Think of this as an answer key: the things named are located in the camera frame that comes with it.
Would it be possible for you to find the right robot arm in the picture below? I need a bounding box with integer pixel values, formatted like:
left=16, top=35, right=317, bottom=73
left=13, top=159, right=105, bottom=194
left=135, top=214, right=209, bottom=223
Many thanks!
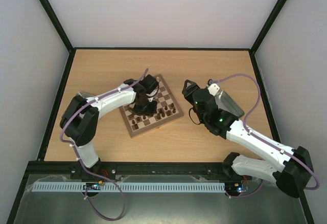
left=182, top=80, right=314, bottom=198

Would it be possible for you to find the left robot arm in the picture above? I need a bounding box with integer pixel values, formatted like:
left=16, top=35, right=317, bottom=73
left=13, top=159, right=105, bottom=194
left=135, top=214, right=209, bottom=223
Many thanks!
left=60, top=75, right=159, bottom=168

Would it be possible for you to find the wooden chess board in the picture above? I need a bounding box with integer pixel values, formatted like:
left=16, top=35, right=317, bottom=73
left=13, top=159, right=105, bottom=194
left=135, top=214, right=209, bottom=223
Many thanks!
left=119, top=74, right=184, bottom=138

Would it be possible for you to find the right metal tin tray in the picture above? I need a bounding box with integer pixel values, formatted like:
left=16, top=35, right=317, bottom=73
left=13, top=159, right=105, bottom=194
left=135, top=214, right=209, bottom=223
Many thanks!
left=215, top=90, right=245, bottom=118

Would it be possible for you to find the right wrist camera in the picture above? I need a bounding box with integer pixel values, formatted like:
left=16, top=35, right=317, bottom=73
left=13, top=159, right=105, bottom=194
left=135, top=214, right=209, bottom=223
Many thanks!
left=206, top=79, right=220, bottom=96

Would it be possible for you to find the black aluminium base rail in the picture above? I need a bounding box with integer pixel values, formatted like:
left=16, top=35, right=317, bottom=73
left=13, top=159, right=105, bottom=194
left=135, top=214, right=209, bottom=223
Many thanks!
left=26, top=161, right=252, bottom=182

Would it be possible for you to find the black enclosure frame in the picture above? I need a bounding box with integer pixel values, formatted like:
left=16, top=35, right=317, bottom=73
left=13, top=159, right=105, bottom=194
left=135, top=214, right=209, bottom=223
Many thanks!
left=7, top=0, right=315, bottom=224

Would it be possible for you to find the light blue slotted cable duct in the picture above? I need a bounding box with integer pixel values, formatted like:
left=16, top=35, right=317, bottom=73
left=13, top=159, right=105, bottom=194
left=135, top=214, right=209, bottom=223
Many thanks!
left=31, top=182, right=225, bottom=193

